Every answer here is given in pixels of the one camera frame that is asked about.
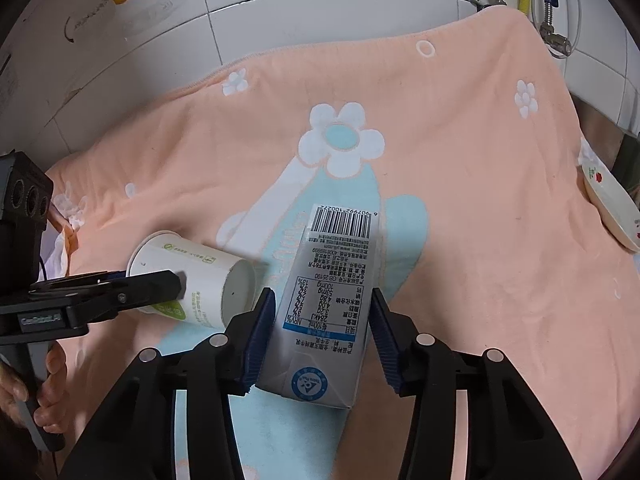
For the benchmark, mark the white paper cup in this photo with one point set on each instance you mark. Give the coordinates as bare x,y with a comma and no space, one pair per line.
210,280

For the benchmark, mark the metal valve fitting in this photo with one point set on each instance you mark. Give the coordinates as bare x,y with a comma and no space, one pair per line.
557,41

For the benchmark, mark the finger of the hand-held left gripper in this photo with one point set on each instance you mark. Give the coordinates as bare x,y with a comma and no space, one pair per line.
145,290
80,282

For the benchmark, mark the white lilac cloth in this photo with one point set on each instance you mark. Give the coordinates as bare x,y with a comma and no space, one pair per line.
60,255

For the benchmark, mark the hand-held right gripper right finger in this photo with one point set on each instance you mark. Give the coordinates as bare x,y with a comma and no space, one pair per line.
385,345

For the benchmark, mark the white dish with red flower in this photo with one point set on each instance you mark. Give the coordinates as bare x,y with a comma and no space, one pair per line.
615,205

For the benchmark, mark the white blue milk carton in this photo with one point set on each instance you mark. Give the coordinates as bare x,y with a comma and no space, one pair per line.
320,310

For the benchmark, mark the person's left hand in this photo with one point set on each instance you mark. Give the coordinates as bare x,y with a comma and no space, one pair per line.
55,375

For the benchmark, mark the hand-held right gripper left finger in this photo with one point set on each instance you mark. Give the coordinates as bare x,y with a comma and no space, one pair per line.
257,340

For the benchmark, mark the orange floral blanket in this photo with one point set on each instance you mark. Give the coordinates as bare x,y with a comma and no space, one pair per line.
475,210

